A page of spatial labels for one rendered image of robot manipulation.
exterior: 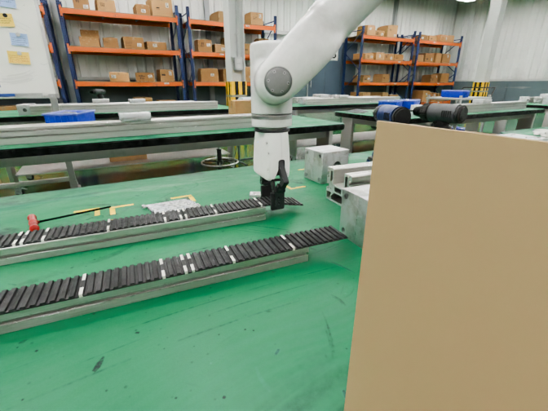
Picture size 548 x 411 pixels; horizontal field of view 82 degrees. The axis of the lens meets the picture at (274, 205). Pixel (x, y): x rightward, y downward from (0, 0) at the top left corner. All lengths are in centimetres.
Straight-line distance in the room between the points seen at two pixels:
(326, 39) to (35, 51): 287
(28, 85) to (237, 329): 303
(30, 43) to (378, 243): 319
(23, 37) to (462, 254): 325
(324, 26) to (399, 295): 49
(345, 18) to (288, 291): 48
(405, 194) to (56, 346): 41
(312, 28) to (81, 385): 57
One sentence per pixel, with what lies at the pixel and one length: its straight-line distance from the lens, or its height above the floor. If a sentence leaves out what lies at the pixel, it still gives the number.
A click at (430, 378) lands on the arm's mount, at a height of 90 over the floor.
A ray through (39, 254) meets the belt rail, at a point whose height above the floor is 79.
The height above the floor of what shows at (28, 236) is 81.
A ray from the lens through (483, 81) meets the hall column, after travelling 1191.
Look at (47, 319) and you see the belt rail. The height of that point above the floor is 79.
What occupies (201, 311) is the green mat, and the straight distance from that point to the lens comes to 45.
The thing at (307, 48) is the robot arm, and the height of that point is 111.
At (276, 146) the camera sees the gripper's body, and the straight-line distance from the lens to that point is 64.
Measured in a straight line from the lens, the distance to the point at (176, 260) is 50.
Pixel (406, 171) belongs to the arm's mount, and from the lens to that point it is 19.
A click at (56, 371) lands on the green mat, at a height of 78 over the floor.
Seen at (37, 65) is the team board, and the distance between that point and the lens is 328.
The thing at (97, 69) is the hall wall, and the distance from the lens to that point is 1094.
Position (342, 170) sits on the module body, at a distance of 81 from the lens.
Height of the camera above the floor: 106
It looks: 21 degrees down
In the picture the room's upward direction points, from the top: straight up
